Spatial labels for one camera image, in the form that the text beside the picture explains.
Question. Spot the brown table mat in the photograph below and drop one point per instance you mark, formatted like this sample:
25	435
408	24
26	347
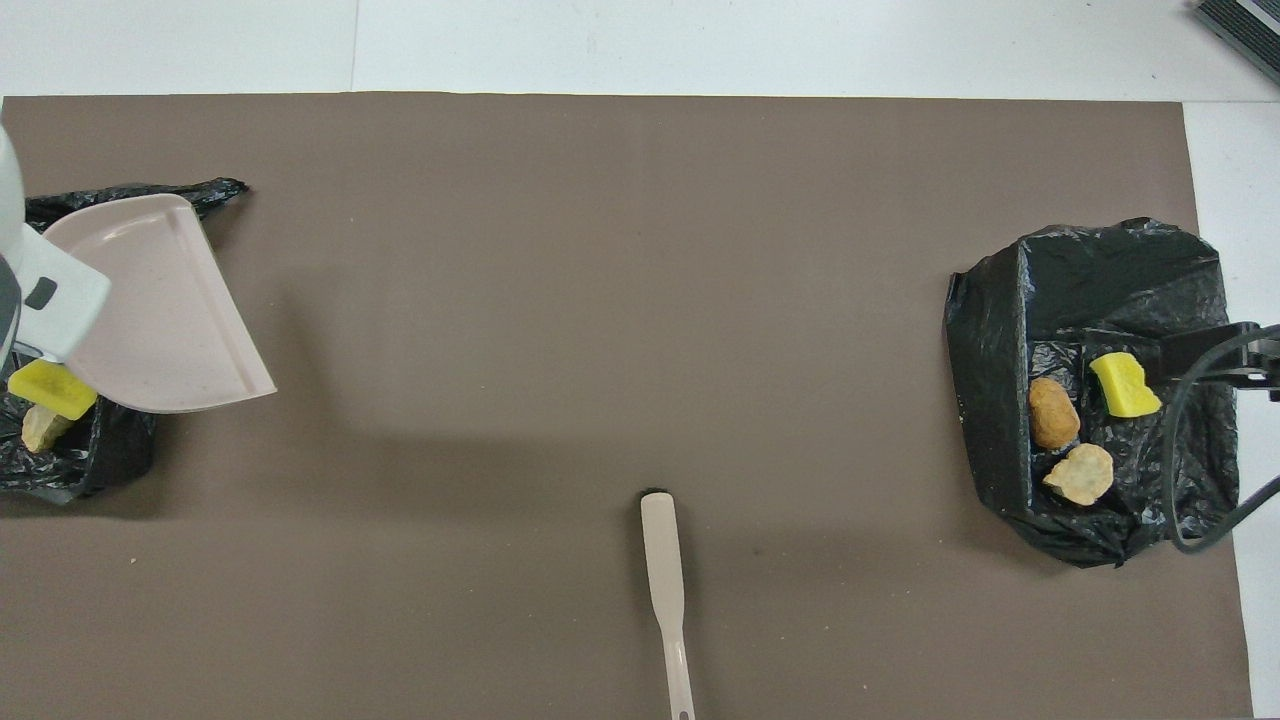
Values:
640	150

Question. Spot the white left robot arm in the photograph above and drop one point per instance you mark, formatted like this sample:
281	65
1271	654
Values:
50	290

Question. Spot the brown oval bread roll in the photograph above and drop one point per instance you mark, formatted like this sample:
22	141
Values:
1052	415

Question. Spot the beige hand brush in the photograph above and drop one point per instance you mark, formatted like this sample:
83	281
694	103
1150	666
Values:
660	550

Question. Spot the yellow sponge with green back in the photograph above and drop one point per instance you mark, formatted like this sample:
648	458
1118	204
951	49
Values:
1125	385

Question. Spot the grey ribbed device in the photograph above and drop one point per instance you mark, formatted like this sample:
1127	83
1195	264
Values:
1250	25

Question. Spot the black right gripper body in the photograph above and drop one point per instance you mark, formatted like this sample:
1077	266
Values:
1268	360

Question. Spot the large yellow sponge piece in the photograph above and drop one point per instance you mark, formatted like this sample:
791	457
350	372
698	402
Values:
55	390

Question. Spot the black bag-lined bin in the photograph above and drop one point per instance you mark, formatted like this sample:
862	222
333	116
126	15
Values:
985	400
110	450

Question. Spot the beige plastic dustpan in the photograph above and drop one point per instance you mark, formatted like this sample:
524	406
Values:
170	310

